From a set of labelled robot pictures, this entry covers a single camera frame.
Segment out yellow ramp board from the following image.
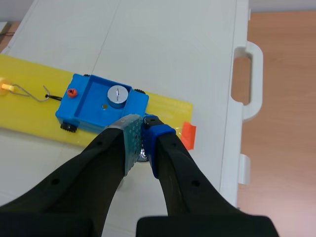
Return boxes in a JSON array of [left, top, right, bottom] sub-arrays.
[[0, 54, 194, 149]]

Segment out thin metal wire hook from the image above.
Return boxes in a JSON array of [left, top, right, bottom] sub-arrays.
[[10, 84, 49, 102]]

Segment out round silver metal weight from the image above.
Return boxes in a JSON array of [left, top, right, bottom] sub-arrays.
[[137, 148, 150, 163], [107, 85, 129, 109]]

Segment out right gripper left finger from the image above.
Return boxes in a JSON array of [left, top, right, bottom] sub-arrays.
[[0, 113, 143, 237]]

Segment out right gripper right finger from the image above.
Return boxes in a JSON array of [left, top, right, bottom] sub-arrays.
[[136, 115, 280, 237]]

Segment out blue toy cart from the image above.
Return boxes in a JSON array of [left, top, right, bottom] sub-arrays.
[[55, 73, 150, 134]]

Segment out white table carry handle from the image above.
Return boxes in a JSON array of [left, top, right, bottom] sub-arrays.
[[230, 40, 264, 122]]

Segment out orange yellow peg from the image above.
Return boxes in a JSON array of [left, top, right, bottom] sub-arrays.
[[0, 77, 14, 96]]

